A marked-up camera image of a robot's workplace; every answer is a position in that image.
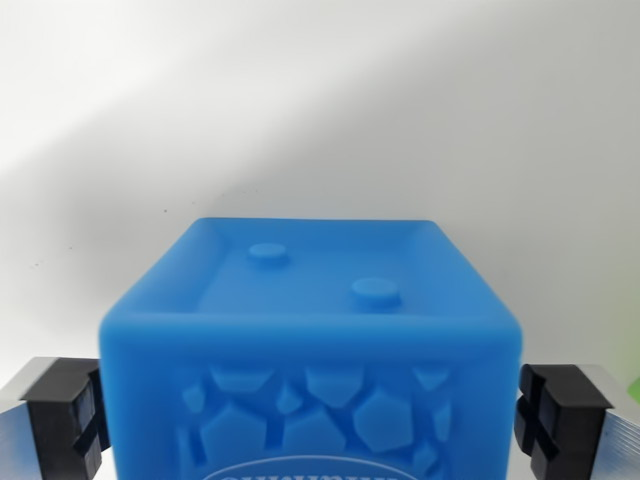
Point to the green cube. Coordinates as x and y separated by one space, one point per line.
635 389

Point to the black-tipped silver gripper left finger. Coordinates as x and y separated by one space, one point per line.
50 430

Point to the blue embossed cube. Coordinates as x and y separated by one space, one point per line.
310 380

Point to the black-tipped silver gripper right finger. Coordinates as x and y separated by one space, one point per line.
575 425

